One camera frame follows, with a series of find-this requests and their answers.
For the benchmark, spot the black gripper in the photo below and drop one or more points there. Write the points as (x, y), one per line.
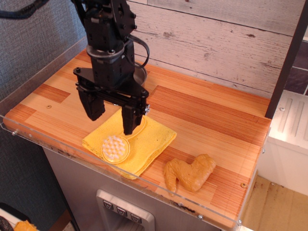
(114, 83)

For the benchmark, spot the yellow scrub brush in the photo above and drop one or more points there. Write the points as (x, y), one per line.
(115, 149)

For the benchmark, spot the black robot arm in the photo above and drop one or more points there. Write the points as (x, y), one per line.
(108, 25)

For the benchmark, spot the yellow folded towel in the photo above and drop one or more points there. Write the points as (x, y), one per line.
(144, 148)

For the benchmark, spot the stainless steel pot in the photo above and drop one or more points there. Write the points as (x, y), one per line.
(140, 74)

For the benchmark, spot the silver toy fridge cabinet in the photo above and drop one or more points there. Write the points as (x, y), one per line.
(102, 201)

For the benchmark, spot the toy chicken wing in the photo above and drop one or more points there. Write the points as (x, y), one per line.
(191, 176)

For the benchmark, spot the orange object bottom left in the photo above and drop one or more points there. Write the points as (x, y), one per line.
(24, 226)

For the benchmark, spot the white toy appliance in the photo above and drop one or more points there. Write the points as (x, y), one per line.
(284, 157)

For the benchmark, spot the clear acrylic guard rail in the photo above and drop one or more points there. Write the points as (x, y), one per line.
(227, 124)

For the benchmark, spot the dark vertical post right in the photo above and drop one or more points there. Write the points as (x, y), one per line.
(288, 62)

